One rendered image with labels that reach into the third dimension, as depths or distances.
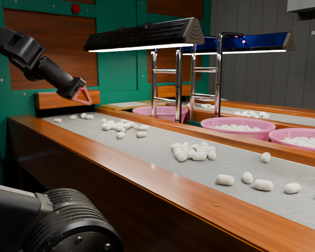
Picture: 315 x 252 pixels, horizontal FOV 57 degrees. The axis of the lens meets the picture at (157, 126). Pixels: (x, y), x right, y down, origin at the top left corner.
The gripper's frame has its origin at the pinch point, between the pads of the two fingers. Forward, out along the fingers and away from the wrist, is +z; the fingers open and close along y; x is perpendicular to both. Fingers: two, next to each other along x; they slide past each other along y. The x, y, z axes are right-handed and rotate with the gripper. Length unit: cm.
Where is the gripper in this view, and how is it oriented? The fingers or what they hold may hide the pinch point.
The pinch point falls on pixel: (89, 102)
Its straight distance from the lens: 99.1
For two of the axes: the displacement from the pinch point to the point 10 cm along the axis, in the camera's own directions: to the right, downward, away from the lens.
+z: 5.9, 5.3, 6.1
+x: -4.9, 8.4, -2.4
